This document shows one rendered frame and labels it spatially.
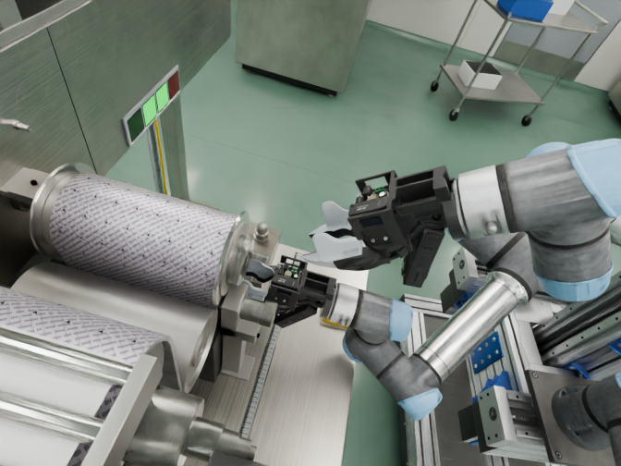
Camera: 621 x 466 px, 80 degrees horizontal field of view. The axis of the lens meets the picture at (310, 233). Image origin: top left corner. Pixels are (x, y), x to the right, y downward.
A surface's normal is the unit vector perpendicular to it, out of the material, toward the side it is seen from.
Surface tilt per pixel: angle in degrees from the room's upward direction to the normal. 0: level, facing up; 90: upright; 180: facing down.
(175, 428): 8
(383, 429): 0
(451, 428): 0
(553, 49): 90
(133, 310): 2
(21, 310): 34
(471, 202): 56
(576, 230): 85
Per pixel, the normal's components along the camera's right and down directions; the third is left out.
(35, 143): 0.96, 0.29
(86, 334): 0.26, -0.90
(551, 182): -0.52, -0.13
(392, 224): -0.22, 0.73
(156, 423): 0.15, -0.51
